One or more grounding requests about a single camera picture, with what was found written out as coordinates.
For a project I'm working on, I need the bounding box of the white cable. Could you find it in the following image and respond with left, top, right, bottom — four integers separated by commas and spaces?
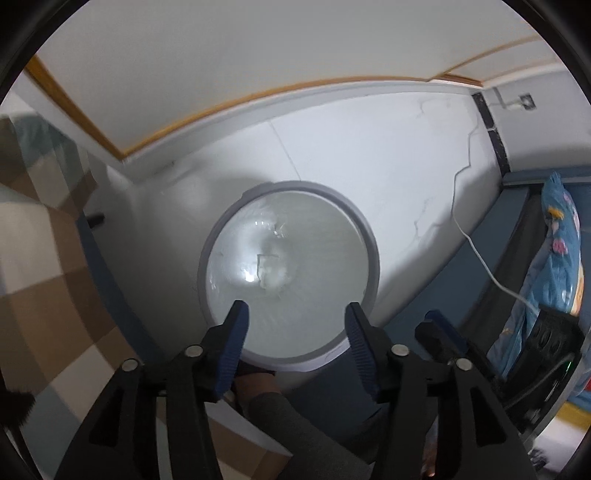
452, 129, 541, 315

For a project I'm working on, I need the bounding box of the person's grey trouser leg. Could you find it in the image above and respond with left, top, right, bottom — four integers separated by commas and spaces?
235, 369, 375, 480

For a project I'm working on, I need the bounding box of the blue printed cloth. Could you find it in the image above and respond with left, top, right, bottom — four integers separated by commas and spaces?
501, 172, 583, 374

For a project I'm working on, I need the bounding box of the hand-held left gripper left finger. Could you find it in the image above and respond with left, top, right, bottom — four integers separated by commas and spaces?
54, 300, 250, 480

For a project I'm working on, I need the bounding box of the checked blanket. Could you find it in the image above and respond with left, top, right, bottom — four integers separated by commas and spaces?
0, 113, 296, 480

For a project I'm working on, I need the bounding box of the round grey trash bin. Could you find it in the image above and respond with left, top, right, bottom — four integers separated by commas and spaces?
198, 181, 382, 374

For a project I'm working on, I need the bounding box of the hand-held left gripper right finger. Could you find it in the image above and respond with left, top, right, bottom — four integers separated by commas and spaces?
344, 302, 539, 480

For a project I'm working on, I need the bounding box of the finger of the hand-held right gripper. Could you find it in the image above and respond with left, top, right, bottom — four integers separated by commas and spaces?
414, 310, 474, 367

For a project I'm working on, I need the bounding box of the dark blue bed frame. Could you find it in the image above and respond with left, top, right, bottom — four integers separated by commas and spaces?
475, 168, 591, 333

